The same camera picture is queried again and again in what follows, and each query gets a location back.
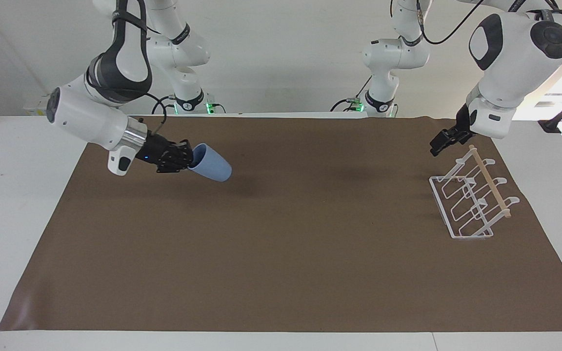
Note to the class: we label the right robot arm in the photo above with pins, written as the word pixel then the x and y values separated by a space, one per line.
pixel 90 117

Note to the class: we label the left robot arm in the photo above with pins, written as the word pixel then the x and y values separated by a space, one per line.
pixel 510 63

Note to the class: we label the blue cup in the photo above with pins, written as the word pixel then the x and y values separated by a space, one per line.
pixel 212 165

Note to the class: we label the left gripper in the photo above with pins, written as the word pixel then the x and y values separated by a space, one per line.
pixel 463 124

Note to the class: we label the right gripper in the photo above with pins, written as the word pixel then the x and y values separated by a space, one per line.
pixel 153 148

